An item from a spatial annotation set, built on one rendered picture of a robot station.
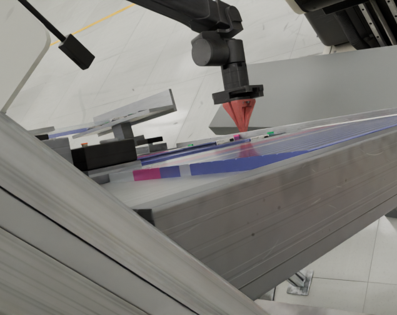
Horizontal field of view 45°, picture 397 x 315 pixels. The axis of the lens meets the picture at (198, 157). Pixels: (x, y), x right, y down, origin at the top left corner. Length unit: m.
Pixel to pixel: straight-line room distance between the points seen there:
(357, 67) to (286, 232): 0.96
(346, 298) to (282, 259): 1.32
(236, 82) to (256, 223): 0.81
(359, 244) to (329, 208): 1.34
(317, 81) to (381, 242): 0.62
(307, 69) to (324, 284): 0.71
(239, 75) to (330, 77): 0.28
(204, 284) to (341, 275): 1.47
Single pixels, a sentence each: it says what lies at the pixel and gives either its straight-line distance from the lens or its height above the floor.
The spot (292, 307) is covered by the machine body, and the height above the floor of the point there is 0.62.
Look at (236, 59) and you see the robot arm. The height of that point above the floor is 0.83.
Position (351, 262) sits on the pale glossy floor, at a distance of 1.63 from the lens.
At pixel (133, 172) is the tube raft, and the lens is 0.51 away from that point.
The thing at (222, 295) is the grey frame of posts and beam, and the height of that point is 1.22.
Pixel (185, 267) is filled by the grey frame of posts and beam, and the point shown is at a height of 1.24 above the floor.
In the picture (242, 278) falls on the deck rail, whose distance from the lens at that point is 0.24.
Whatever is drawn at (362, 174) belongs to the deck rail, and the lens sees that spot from 0.37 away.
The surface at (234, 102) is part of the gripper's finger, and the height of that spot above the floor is 0.78.
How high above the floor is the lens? 1.34
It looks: 34 degrees down
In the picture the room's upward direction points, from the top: 46 degrees counter-clockwise
